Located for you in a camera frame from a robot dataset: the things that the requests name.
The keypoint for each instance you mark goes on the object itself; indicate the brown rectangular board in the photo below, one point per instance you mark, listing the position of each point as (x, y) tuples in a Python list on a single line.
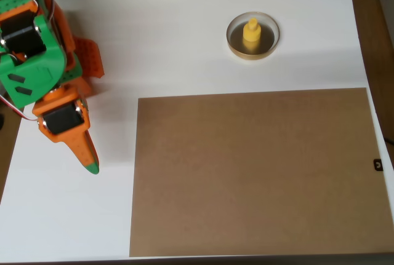
[(246, 169)]

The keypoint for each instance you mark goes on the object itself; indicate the orange gripper black servo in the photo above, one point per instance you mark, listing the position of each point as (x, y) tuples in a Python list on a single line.
[(65, 119)]

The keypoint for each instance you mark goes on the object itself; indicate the round shallow metal dish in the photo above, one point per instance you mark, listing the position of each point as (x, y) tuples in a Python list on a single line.
[(267, 40)]

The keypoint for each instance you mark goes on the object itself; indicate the green orange robot arm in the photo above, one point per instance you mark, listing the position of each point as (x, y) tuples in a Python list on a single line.
[(43, 62)]

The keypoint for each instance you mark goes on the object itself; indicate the small black clip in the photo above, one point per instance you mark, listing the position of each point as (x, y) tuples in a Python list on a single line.
[(378, 165)]

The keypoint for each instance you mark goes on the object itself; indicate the small yellow plastic piece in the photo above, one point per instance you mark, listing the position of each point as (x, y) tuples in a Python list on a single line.
[(251, 36)]

